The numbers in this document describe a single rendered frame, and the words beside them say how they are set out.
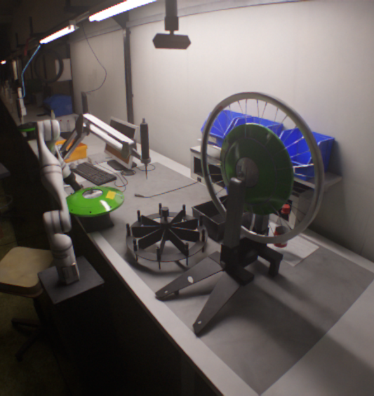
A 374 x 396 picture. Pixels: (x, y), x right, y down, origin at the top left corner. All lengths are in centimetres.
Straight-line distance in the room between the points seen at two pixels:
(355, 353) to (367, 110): 93
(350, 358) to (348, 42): 119
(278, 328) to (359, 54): 110
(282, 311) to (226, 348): 26
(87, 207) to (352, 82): 130
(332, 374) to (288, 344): 16
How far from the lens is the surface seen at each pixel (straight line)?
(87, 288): 133
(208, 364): 97
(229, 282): 110
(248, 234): 114
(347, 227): 156
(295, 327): 111
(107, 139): 161
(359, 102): 141
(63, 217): 121
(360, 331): 117
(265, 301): 117
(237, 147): 103
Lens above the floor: 173
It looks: 24 degrees down
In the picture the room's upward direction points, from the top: 1 degrees counter-clockwise
